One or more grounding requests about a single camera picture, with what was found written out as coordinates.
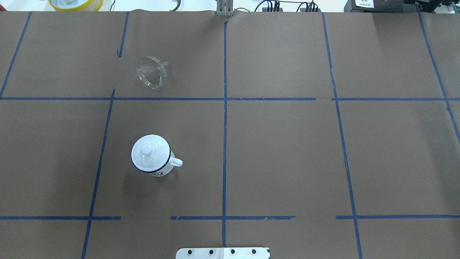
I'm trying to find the clear plastic funnel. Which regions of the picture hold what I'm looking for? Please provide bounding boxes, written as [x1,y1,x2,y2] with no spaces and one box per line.
[136,56,169,90]

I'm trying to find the white enamel mug blue rim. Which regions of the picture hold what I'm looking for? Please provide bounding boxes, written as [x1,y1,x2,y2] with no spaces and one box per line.
[131,135,183,177]

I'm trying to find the yellow white round container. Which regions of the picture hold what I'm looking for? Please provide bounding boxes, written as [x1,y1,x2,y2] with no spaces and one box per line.
[48,0,104,12]

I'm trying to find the black cable plugs right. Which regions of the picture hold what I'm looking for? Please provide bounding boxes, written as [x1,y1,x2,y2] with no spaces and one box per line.
[296,0,321,13]

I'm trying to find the black cable plugs left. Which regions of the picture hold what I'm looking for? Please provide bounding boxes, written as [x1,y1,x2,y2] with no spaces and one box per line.
[254,0,283,13]

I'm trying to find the black cable plugs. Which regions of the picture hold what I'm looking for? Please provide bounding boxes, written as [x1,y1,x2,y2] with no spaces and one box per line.
[254,0,283,13]
[296,0,321,13]

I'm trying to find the white enamel mug lid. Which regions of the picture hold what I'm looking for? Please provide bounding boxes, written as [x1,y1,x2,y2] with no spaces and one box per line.
[131,135,171,173]

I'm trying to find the black device with label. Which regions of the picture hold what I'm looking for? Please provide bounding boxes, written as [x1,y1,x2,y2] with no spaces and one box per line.
[344,0,459,14]

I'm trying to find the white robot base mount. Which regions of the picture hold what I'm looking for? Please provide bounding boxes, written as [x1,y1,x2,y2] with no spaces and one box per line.
[175,247,271,259]

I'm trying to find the grey metal clamp bracket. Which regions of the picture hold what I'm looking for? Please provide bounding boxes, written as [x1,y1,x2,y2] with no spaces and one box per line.
[216,0,234,17]

